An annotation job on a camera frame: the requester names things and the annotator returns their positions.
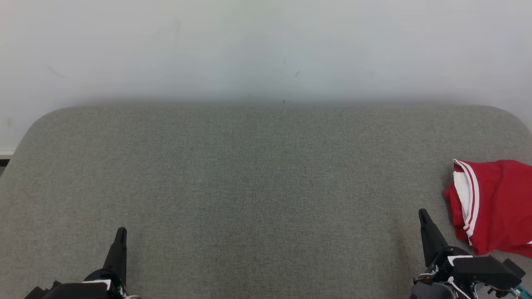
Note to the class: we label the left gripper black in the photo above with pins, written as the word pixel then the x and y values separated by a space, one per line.
pixel 79 290

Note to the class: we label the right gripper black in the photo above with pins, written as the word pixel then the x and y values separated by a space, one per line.
pixel 478 274

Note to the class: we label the red jersey with white sleeves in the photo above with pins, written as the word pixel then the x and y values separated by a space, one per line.
pixel 503 203

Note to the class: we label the right wrist teal connector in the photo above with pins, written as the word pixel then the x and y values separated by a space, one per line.
pixel 523 292

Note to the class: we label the grey fabric sofa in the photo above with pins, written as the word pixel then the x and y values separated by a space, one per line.
pixel 249 187

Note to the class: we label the white and black baseboard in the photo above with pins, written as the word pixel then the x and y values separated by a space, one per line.
pixel 5 153

